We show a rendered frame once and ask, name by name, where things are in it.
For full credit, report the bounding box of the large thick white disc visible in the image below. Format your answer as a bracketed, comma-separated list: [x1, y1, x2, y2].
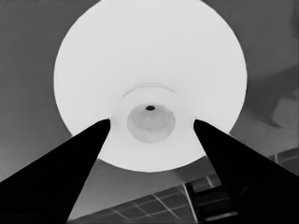
[53, 0, 249, 174]

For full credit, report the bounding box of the white round carrier with pins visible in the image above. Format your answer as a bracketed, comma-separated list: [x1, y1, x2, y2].
[270, 89, 299, 129]

